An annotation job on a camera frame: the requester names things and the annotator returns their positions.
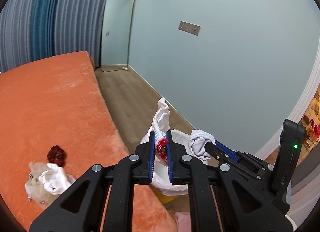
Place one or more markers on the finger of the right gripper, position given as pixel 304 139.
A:
pixel 215 152
pixel 226 150

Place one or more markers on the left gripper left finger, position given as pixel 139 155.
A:
pixel 143 172

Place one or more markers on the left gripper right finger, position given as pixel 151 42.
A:
pixel 177 160

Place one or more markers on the red white small item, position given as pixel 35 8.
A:
pixel 161 148

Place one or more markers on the white sock bundle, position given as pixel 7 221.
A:
pixel 196 143

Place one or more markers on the long white sock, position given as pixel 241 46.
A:
pixel 160 122

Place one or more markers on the white socks pile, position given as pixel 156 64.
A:
pixel 55 180

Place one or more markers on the beige organza pouch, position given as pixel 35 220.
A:
pixel 35 188

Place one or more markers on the yellow trash bin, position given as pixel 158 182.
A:
pixel 161 197

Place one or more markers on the pink cloth foreground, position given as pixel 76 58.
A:
pixel 182 220

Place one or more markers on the dark red velvet scrunchie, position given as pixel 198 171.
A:
pixel 57 156

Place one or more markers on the orange plush bed blanket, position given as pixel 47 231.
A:
pixel 53 101

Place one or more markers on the blue grey pleated curtain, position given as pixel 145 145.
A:
pixel 35 29

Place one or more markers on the black camera box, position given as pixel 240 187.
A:
pixel 291 139

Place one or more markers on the colourful wall painting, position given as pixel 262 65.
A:
pixel 310 122

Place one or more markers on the brown wall switch panel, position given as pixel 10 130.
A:
pixel 189 28

